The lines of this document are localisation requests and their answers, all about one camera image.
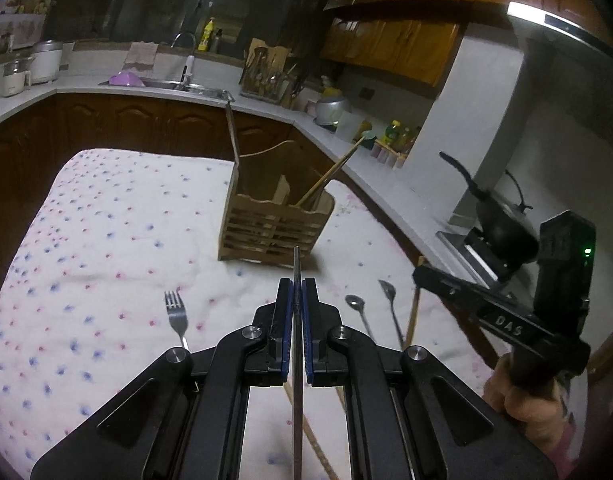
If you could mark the black wok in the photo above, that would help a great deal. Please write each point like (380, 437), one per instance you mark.
(505, 229)

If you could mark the small white pot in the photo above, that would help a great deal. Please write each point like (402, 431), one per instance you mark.
(16, 76)

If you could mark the lower wooden cabinets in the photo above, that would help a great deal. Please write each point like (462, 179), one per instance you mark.
(38, 140)

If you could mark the black wok handle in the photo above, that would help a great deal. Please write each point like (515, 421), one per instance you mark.
(458, 172)

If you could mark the range hood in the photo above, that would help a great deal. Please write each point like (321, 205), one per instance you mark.
(532, 23)

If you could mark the translucent plastic cup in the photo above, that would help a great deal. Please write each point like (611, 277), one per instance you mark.
(348, 126)

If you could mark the hanging dish cloth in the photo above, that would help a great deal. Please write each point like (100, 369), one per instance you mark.
(141, 56)

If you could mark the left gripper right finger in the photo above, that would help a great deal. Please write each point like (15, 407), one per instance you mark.
(408, 416)

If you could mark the dark window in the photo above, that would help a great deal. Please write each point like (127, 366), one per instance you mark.
(294, 24)

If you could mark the green oil bottle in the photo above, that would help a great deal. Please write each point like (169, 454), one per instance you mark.
(391, 133)

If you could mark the steel spoon left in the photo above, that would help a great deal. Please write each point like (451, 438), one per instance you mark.
(358, 304)

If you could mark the steel pot upside down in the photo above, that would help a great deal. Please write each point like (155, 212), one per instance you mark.
(329, 109)

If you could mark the purple basin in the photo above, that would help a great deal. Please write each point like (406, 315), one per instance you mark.
(126, 79)

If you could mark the steel chopstick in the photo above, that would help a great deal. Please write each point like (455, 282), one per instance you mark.
(297, 367)

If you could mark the yellow detergent bottle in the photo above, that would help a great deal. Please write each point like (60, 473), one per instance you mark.
(206, 36)

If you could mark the chrome faucet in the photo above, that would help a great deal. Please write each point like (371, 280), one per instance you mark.
(184, 42)

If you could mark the floral white table cloth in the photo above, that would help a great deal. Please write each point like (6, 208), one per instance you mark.
(82, 305)

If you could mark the right hand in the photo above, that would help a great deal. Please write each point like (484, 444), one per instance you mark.
(542, 416)

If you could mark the steel spoon right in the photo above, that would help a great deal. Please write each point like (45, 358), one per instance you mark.
(390, 292)

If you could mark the dish drying rack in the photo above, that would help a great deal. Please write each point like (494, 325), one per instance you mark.
(263, 82)

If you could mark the wooden cutting board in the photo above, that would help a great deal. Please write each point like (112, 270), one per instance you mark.
(276, 57)

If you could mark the wooden cabinets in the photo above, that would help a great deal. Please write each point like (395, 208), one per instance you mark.
(38, 140)
(416, 39)

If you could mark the steel kitchen sink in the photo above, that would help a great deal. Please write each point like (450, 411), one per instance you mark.
(197, 89)

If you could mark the steel fork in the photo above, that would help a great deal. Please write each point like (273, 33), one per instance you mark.
(177, 315)

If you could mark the upper wooden cabinets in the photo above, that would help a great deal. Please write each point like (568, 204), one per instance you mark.
(416, 39)

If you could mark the large white cooker pot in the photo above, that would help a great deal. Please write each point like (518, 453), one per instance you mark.
(46, 61)

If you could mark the steel spoon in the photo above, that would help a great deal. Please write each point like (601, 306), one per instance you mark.
(390, 292)
(358, 304)

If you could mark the wooden chopstick on cloth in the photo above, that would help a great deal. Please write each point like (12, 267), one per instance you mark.
(311, 439)

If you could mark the wooden utensil holder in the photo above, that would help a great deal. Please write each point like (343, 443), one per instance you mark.
(263, 220)

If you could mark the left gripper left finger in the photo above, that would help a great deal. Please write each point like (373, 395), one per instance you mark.
(184, 415)

